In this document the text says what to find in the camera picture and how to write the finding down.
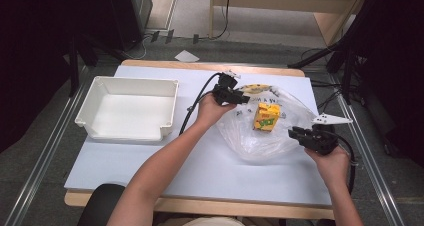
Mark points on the black floor plug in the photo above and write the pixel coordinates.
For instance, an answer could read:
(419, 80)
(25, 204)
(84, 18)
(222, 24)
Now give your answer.
(155, 36)
(195, 38)

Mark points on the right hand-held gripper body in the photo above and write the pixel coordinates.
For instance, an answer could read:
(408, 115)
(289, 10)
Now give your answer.
(321, 137)

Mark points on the wooden furniture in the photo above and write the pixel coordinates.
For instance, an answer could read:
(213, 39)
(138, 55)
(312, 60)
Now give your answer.
(283, 2)

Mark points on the person's right hand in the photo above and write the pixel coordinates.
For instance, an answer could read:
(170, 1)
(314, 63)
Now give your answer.
(330, 167)

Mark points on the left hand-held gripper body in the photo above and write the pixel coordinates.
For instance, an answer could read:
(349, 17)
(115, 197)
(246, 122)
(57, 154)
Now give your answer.
(224, 91)

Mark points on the white plastic bin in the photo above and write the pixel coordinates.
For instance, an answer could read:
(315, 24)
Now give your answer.
(133, 116)

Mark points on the black curtain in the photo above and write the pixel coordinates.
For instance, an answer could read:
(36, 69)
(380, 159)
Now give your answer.
(33, 52)
(396, 69)

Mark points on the black metal stand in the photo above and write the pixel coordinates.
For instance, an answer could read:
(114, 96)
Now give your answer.
(336, 51)
(74, 76)

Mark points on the dark cabinet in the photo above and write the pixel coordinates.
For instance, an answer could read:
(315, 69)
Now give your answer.
(141, 6)

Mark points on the yellow drink carton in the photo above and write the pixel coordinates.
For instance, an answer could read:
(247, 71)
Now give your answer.
(266, 117)

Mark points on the white table board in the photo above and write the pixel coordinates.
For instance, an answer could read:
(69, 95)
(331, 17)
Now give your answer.
(216, 176)

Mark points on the metal floor rail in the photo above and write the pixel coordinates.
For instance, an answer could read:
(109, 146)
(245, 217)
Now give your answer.
(43, 162)
(373, 172)

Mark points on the clear printed plastic bag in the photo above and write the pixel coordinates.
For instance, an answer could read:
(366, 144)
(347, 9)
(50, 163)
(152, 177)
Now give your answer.
(260, 144)

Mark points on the person's left hand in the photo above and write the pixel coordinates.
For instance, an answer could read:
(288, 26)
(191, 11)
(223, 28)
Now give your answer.
(211, 111)

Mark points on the white paper sheet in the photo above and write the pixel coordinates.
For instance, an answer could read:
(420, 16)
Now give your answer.
(186, 56)

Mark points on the pale round object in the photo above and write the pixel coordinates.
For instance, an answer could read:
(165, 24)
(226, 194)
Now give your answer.
(213, 222)

